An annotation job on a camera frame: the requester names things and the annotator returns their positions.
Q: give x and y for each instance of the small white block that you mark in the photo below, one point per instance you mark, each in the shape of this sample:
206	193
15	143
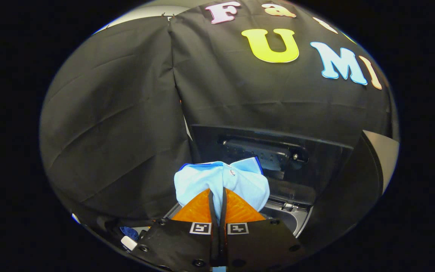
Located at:
128	243

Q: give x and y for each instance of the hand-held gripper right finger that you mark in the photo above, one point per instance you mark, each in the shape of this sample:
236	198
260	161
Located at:
259	245

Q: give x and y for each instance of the black backdrop cloth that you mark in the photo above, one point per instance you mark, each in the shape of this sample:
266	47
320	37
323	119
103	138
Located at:
119	113

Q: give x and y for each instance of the light blue polo shirt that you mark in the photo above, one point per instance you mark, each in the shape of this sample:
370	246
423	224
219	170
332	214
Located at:
247	185

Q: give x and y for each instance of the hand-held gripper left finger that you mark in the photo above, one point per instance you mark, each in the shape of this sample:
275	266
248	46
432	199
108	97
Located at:
179	245

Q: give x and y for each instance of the beige cabinet with dark top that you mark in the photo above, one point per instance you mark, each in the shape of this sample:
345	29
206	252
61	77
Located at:
383	158

